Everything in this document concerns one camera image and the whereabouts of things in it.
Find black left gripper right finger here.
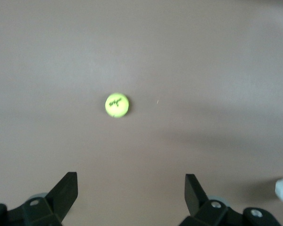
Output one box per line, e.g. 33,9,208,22
179,173,283,226

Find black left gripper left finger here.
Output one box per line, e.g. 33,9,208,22
0,171,78,226

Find yellow tennis ball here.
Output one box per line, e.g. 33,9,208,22
105,92,130,118

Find brown table mat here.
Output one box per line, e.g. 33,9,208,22
0,0,283,226

